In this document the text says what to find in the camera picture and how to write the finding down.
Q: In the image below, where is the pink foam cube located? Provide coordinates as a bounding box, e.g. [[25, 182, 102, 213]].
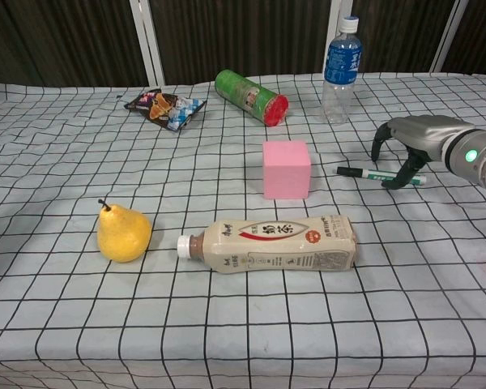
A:
[[262, 140, 312, 200]]

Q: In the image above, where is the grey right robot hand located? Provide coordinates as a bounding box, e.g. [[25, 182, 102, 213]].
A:
[[371, 115, 475, 190]]

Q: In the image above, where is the white metal frame post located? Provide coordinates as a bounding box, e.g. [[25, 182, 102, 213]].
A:
[[322, 0, 354, 75], [429, 0, 471, 74], [128, 0, 166, 87]]

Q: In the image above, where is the blue label water bottle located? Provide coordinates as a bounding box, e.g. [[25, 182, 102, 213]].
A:
[[322, 15, 364, 125]]

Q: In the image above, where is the dark snack packet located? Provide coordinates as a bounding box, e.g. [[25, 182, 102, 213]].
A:
[[123, 88, 208, 132]]

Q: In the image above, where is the green chips can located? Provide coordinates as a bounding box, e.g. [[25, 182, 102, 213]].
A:
[[214, 69, 289, 128]]

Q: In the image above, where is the yellow pear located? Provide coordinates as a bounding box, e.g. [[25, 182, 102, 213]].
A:
[[96, 199, 153, 263]]

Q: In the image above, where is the milk tea bottle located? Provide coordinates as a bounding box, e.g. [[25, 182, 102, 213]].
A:
[[176, 215, 360, 274]]

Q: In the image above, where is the green white marker pen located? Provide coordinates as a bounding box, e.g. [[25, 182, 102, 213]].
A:
[[336, 165, 428, 186]]

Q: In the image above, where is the checked white tablecloth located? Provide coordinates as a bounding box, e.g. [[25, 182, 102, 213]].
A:
[[0, 71, 486, 389]]

